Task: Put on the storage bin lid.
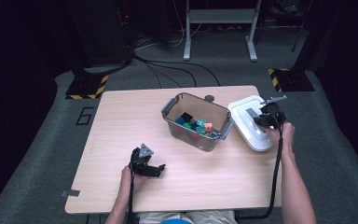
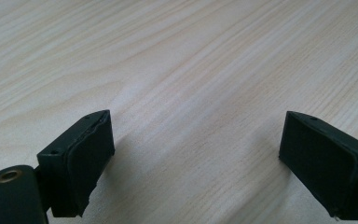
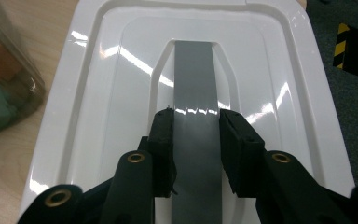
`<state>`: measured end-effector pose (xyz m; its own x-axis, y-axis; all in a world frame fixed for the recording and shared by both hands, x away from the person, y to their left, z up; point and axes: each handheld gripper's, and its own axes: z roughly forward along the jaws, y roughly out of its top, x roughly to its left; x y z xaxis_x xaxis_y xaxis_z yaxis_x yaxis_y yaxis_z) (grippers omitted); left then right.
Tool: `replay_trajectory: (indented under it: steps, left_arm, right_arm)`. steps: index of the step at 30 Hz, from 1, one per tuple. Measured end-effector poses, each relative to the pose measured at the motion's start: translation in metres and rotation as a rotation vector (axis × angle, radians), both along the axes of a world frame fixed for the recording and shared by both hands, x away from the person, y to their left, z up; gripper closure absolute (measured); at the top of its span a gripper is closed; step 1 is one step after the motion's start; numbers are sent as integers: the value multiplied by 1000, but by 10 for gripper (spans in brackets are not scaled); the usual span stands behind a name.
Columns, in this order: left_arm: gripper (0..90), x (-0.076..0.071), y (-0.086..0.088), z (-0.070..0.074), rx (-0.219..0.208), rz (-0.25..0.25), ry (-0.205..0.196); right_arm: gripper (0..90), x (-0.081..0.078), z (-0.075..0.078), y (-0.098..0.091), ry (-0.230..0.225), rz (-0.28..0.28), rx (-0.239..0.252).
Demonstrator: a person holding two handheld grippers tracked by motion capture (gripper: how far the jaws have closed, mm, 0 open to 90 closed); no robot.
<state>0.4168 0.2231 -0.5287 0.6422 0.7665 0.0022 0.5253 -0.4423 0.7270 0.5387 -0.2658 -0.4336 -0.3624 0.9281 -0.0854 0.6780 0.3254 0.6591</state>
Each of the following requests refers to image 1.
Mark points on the white bin lid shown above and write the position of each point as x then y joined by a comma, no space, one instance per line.
242,124

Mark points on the light teal toy block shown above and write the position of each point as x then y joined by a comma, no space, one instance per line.
201,123

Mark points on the person's left hand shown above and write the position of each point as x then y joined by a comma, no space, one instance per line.
125,182

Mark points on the black stand post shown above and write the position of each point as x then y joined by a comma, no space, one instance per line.
310,46

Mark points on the person's blue cloth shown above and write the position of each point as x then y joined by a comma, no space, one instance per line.
177,221

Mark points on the black and white toy block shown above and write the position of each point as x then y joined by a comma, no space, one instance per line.
186,117

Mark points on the clear brown storage box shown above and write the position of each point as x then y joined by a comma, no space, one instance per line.
205,109

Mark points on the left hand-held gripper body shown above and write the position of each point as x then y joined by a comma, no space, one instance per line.
140,163

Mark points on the dark round disc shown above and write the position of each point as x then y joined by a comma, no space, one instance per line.
209,98

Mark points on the blue sloped toy block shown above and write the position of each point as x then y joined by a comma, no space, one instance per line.
179,119

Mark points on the grey tape piece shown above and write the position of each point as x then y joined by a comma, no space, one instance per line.
71,193

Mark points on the orange toy block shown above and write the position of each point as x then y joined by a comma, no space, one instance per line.
208,126

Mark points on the white metal stand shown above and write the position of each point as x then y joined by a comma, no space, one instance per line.
220,15

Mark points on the person's right hand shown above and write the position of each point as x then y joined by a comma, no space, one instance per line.
287,137

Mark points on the person's light trousers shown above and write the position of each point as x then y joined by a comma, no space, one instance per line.
149,217

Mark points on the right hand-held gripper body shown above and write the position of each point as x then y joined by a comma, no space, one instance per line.
272,116

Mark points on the hazard-striped black base plate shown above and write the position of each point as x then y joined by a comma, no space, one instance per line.
292,81
84,88

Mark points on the dark equipment tower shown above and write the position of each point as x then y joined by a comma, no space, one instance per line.
105,31

